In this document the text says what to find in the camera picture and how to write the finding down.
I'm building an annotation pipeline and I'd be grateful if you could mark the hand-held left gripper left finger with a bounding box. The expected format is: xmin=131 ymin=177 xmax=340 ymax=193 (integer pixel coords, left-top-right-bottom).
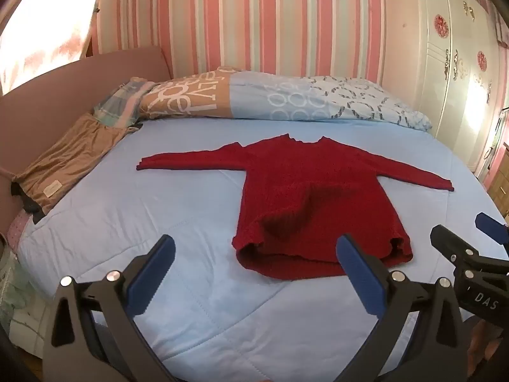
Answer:
xmin=42 ymin=234 xmax=178 ymax=382

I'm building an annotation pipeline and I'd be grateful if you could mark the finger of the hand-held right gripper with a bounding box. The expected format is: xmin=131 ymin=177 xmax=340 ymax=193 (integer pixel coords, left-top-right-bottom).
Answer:
xmin=430 ymin=225 xmax=509 ymax=277
xmin=476 ymin=212 xmax=509 ymax=245

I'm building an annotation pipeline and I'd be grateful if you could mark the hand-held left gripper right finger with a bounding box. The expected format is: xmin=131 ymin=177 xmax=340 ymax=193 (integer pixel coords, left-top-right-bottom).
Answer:
xmin=336 ymin=235 xmax=476 ymax=382

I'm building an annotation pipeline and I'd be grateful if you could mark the red knit sweater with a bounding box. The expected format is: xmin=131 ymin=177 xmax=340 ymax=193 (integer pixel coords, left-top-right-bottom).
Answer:
xmin=136 ymin=134 xmax=455 ymax=280

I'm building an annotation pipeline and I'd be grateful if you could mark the person's right forearm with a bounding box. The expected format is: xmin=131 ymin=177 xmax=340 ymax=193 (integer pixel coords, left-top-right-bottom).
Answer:
xmin=463 ymin=314 xmax=509 ymax=382

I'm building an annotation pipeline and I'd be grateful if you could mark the light blue bed sheet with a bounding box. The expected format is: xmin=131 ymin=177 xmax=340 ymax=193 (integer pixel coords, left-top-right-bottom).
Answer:
xmin=16 ymin=117 xmax=509 ymax=382

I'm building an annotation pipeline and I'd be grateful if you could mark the floral bedding cloth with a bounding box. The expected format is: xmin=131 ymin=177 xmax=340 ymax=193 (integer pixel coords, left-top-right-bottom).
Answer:
xmin=0 ymin=213 xmax=44 ymax=357

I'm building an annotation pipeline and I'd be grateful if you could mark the black cloth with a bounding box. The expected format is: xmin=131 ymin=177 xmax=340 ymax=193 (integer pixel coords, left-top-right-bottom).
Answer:
xmin=11 ymin=181 xmax=47 ymax=224

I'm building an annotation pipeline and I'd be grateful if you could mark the brown folded garment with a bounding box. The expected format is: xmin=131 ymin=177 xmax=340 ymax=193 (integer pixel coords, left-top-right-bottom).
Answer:
xmin=12 ymin=112 xmax=138 ymax=216

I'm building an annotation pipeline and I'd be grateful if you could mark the white wardrobe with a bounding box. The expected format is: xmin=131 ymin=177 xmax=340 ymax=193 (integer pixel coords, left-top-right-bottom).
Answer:
xmin=414 ymin=0 xmax=509 ymax=176

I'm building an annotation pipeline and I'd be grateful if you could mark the plaid pillow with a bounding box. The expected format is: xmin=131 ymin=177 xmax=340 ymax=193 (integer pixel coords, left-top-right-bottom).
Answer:
xmin=93 ymin=76 xmax=157 ymax=128

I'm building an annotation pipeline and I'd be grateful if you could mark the printed blue and tan quilt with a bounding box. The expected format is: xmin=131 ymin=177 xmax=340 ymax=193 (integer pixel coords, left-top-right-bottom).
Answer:
xmin=139 ymin=67 xmax=433 ymax=134

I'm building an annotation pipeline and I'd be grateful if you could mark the pink headboard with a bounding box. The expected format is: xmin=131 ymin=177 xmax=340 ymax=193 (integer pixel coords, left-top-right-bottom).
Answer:
xmin=0 ymin=45 xmax=173 ymax=247

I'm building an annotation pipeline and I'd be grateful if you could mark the bright window curtain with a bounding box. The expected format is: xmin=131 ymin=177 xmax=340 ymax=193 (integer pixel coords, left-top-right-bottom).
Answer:
xmin=0 ymin=0 xmax=108 ymax=96

